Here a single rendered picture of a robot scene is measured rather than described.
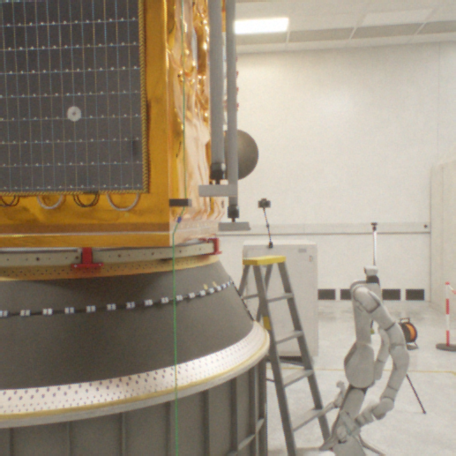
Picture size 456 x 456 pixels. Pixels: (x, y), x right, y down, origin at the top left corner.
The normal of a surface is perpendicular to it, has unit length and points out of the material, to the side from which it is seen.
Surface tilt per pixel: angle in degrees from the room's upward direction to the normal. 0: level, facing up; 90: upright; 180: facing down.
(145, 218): 95
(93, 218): 98
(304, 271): 90
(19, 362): 62
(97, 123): 90
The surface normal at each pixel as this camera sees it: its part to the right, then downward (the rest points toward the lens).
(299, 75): -0.08, 0.04
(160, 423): 0.56, 0.02
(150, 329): 0.50, -0.44
